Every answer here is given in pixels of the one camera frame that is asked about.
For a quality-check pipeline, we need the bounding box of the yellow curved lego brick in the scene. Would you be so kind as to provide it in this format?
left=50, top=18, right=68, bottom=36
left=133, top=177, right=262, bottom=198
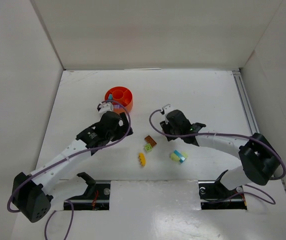
left=138, top=152, right=146, bottom=167

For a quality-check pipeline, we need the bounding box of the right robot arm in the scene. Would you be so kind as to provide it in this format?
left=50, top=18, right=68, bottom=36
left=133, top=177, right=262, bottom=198
left=160, top=104, right=281, bottom=191

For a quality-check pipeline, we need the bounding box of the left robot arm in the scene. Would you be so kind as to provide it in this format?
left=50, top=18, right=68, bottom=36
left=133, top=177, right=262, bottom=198
left=6, top=110, right=133, bottom=223

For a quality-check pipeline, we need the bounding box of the turquoise lego brick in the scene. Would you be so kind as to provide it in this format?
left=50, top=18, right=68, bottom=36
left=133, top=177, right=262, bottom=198
left=172, top=149, right=187, bottom=164

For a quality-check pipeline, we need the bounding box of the pale yellow lego brick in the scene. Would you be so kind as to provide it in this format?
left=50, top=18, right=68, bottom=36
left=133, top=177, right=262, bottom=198
left=169, top=151, right=189, bottom=163

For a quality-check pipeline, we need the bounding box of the brown lego plate left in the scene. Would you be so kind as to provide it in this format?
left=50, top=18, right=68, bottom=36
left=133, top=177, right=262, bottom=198
left=144, top=135, right=157, bottom=148

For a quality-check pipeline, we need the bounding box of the orange round divided container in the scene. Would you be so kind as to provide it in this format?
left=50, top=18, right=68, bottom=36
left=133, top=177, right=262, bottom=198
left=104, top=86, right=133, bottom=113

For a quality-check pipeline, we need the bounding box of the lime green lego brick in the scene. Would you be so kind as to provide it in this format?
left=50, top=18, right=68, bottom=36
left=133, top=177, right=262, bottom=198
left=144, top=143, right=153, bottom=153

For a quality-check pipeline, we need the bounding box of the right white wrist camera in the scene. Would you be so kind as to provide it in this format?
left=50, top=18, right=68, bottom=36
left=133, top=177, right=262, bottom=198
left=161, top=104, right=173, bottom=124

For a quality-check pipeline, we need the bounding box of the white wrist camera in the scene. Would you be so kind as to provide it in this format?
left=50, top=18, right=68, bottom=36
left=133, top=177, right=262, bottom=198
left=97, top=102, right=114, bottom=117
left=161, top=104, right=173, bottom=124

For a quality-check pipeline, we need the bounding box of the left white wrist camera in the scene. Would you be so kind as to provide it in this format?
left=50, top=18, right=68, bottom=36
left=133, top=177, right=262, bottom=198
left=97, top=102, right=114, bottom=117

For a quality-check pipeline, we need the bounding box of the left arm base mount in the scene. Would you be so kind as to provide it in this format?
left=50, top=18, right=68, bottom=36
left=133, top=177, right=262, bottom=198
left=69, top=172, right=111, bottom=211

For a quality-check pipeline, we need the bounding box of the aluminium rail right side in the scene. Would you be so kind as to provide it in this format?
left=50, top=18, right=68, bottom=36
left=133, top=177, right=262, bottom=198
left=232, top=70, right=260, bottom=134

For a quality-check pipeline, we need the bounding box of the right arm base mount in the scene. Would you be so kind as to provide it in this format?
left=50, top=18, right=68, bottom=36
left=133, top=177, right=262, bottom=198
left=198, top=171, right=247, bottom=210

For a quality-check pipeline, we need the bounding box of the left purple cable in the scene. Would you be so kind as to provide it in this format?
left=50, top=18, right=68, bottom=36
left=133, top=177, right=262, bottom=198
left=6, top=99, right=132, bottom=240

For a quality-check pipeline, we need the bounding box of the purple cable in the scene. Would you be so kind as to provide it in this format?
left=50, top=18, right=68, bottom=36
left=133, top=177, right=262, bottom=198
left=6, top=99, right=132, bottom=240
left=148, top=108, right=286, bottom=206

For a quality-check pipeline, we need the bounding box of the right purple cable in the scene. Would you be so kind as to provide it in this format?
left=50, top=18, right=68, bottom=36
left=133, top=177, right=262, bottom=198
left=148, top=108, right=286, bottom=206

